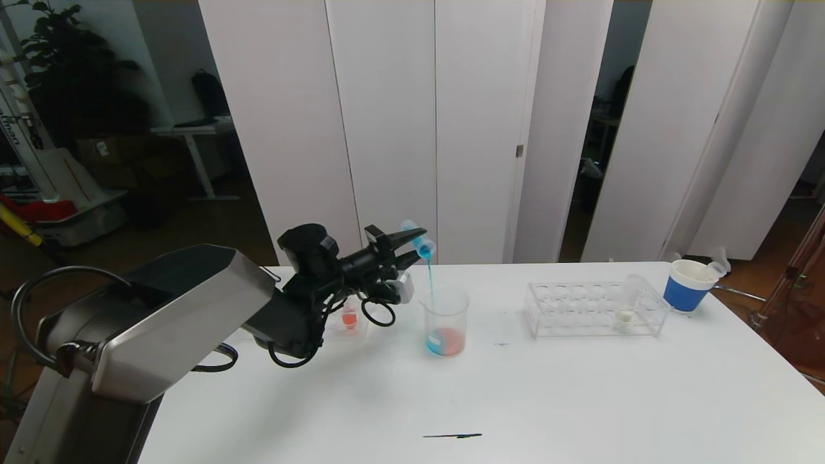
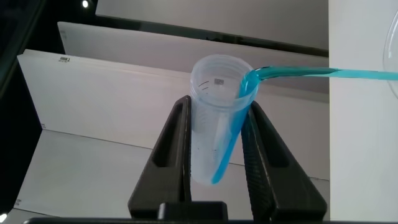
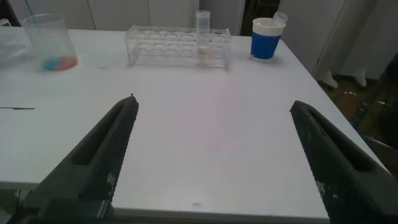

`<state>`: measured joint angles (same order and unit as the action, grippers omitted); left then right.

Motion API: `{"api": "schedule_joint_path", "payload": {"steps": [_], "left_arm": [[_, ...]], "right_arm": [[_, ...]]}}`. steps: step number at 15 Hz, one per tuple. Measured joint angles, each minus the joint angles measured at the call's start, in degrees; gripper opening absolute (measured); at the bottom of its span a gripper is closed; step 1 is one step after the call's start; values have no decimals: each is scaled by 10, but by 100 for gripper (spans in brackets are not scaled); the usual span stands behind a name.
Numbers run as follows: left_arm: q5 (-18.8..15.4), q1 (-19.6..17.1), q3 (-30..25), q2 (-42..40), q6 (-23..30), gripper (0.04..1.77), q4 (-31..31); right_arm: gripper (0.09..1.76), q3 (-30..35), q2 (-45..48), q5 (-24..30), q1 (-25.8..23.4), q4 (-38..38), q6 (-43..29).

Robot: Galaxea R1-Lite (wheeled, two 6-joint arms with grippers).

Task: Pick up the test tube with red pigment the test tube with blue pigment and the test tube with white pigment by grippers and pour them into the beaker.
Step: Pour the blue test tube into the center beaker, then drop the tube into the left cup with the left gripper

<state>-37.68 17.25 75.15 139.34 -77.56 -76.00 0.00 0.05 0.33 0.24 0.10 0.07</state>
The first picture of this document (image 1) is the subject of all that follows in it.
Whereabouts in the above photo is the black backpack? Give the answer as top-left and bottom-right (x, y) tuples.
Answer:
(192, 68), (231, 119)

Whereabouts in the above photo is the dark arm cable loop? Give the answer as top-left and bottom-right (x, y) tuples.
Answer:
(12, 266), (130, 371)

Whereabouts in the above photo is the clear plastic beaker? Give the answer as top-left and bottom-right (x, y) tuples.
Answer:
(420, 286), (471, 358)

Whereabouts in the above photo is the yellow black tool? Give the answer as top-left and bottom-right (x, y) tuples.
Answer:
(0, 205), (44, 249)

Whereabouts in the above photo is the blue white paper cup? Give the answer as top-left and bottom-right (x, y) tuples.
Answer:
(663, 260), (719, 314)

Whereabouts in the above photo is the red flat object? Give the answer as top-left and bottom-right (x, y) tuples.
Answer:
(0, 197), (78, 225)

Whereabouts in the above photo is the dark green potted plant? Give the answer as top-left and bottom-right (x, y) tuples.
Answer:
(13, 0), (152, 152)

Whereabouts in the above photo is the chrome metal leg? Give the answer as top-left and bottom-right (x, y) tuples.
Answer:
(709, 287), (764, 304)

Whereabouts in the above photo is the black left camera cable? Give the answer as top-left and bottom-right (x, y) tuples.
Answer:
(267, 284), (396, 369)

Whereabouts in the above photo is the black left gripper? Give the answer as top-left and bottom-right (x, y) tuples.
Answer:
(342, 224), (428, 279)

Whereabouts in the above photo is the white folding screen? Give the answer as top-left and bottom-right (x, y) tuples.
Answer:
(200, 0), (613, 267)
(580, 0), (825, 264)

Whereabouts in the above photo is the test tube with blue liquid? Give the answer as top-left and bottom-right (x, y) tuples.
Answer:
(401, 219), (437, 260)

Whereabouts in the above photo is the white banner stand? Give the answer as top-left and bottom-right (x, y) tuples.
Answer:
(0, 48), (65, 204)

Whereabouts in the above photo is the test tube with whitish liquid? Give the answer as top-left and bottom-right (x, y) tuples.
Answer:
(614, 275), (645, 333)

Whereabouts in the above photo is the clear acrylic test tube rack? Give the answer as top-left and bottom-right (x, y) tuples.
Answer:
(322, 298), (374, 341)
(523, 281), (670, 339)

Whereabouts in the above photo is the white standing desk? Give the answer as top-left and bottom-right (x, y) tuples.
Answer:
(152, 121), (240, 202)

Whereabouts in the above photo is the grey platform base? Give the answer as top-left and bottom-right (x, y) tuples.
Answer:
(35, 193), (130, 249)

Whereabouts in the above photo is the brown cardboard box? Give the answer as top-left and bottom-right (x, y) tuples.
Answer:
(77, 137), (139, 191)

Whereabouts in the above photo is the brown metal tripod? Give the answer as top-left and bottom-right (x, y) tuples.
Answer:
(748, 203), (825, 387)

